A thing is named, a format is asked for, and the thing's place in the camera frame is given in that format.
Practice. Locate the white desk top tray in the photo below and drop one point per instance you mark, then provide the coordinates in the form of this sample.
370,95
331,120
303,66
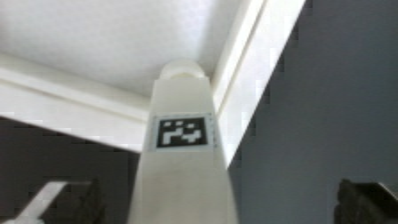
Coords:
84,48

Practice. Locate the white desk leg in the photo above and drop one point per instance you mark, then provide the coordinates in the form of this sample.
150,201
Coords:
182,192

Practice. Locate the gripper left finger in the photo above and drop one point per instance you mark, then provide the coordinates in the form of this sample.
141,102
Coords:
66,204

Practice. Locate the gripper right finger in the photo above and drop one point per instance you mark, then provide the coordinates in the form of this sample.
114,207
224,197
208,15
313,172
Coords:
367,203

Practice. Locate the white right fence bar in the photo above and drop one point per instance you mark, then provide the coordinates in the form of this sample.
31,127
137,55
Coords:
258,37

